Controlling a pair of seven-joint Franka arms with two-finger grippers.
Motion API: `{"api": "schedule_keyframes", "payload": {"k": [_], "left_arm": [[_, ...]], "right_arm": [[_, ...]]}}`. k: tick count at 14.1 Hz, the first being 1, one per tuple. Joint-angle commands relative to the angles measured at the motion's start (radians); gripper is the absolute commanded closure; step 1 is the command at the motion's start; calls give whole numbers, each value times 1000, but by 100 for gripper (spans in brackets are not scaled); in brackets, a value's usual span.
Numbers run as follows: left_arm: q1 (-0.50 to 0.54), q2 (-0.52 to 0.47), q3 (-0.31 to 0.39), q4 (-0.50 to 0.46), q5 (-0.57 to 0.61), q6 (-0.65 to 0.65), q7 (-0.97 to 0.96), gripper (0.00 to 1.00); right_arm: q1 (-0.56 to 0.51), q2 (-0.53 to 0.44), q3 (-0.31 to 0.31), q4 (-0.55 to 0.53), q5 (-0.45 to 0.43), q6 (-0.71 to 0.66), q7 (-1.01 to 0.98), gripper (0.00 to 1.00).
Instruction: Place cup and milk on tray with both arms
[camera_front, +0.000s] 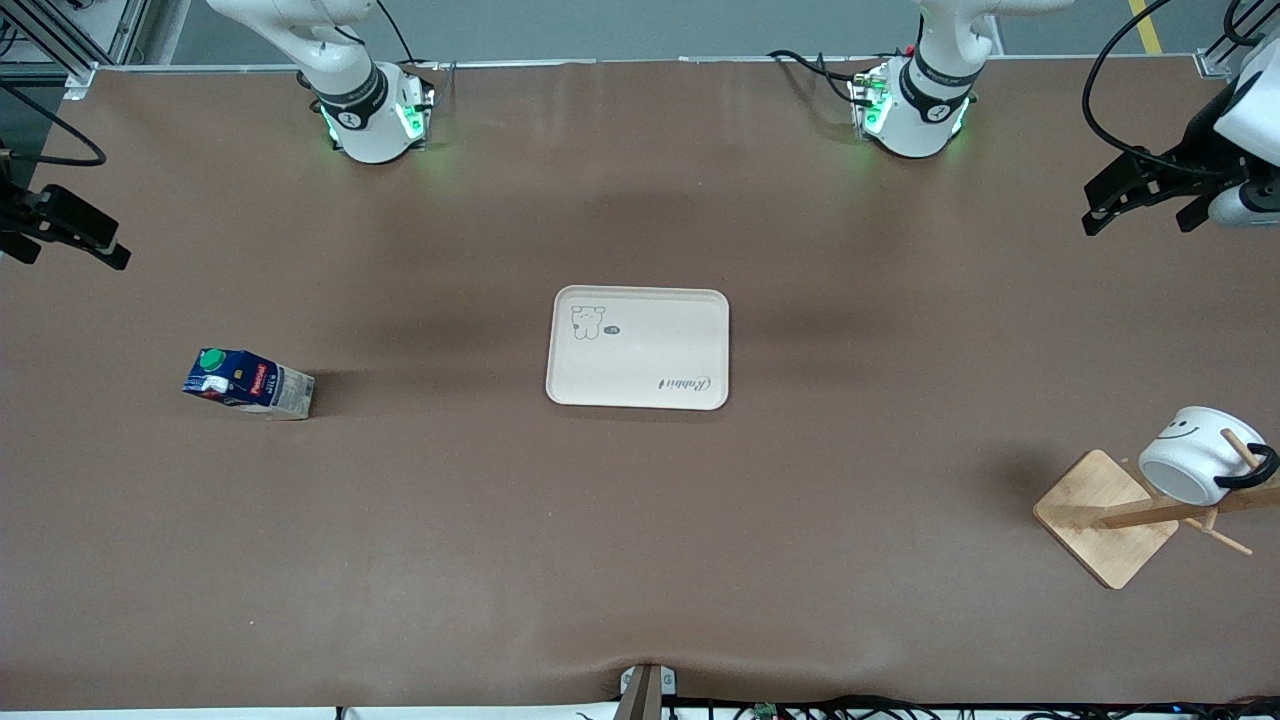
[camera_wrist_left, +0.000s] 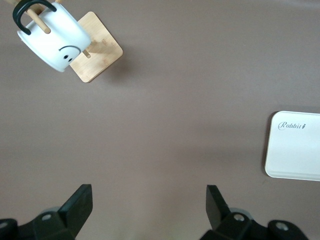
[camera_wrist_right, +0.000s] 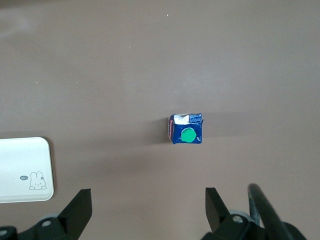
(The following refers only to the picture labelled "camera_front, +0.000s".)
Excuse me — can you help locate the aluminium frame profile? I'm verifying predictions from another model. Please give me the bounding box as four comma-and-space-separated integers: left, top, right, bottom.
0, 0, 153, 101
1195, 0, 1280, 81

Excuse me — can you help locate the wooden mug rack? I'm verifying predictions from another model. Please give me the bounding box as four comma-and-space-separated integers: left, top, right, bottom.
1032, 428, 1280, 591

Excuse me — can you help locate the black right base cable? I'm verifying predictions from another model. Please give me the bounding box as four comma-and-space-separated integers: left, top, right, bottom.
375, 0, 448, 73

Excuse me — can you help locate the black base cable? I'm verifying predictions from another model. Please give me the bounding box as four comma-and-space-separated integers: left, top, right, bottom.
375, 0, 448, 73
767, 47, 866, 108

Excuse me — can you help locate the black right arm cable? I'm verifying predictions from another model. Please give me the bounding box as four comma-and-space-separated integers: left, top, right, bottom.
0, 82, 108, 168

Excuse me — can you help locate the blue white milk carton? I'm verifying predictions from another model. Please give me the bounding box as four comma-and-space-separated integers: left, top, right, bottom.
182, 347, 317, 422

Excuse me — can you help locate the beige rectangular tray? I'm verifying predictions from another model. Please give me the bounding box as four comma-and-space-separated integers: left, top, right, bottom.
545, 285, 731, 411

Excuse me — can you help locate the black left base cable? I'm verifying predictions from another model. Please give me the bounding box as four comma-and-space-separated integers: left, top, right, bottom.
767, 47, 866, 108

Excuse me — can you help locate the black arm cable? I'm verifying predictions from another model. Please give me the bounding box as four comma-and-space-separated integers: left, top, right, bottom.
0, 82, 108, 168
1082, 0, 1239, 181

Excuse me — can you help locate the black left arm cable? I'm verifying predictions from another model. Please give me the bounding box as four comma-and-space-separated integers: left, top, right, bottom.
1082, 0, 1239, 181

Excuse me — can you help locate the white smiley cup black handle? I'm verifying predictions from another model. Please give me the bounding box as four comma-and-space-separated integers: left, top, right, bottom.
1138, 405, 1280, 507

